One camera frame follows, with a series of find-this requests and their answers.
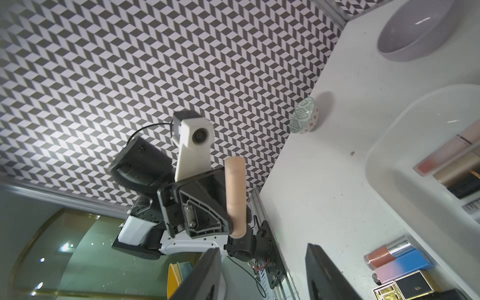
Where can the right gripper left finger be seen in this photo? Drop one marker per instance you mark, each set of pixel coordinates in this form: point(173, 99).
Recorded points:
point(204, 281)

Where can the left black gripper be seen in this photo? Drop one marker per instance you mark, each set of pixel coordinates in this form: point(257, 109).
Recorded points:
point(198, 206)

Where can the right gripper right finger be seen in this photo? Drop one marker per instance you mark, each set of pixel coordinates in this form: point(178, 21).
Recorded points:
point(324, 280)

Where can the beige tan lipstick tube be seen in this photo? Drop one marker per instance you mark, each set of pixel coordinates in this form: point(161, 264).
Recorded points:
point(236, 205)

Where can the red brown lip gloss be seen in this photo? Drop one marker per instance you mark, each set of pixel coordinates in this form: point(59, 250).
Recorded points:
point(388, 252)

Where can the white plastic storage box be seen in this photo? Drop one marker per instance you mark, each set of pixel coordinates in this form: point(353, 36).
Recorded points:
point(433, 216)

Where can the brown tan lipstick tube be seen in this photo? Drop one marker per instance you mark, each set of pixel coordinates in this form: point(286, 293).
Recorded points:
point(459, 168)

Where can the pink lip gloss tube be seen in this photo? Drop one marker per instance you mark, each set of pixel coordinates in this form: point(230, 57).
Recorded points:
point(458, 144)

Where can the silver grey lipstick tube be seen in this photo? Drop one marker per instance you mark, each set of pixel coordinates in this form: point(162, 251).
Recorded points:
point(472, 208)

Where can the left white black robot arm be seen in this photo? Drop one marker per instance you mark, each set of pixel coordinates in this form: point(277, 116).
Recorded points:
point(143, 168)

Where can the blue pink gradient lipstick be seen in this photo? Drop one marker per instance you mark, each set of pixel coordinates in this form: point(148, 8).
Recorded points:
point(410, 262)

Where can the black gold square lipstick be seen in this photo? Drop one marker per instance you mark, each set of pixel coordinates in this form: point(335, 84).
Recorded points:
point(410, 287)

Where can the black round lipstick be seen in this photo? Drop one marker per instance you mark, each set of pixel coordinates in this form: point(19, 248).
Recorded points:
point(452, 294)

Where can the green patterned small bowl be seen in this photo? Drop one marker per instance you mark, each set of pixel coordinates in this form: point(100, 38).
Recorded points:
point(305, 117)

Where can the grey purple bowl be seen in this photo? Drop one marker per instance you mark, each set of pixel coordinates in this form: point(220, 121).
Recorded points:
point(417, 29)

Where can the aluminium front rail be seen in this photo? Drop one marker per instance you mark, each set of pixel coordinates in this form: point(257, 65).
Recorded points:
point(286, 290)

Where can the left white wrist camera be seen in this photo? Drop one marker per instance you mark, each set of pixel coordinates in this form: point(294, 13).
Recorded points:
point(193, 134)

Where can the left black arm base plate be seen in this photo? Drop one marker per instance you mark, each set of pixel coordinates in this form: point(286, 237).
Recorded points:
point(265, 250)

